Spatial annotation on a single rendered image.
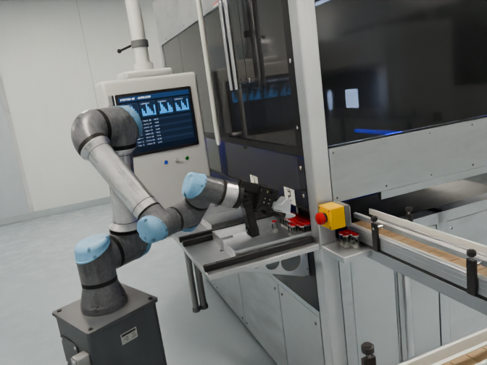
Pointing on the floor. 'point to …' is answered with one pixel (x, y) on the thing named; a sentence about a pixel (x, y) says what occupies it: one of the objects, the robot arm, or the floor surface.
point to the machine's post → (317, 173)
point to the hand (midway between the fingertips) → (290, 216)
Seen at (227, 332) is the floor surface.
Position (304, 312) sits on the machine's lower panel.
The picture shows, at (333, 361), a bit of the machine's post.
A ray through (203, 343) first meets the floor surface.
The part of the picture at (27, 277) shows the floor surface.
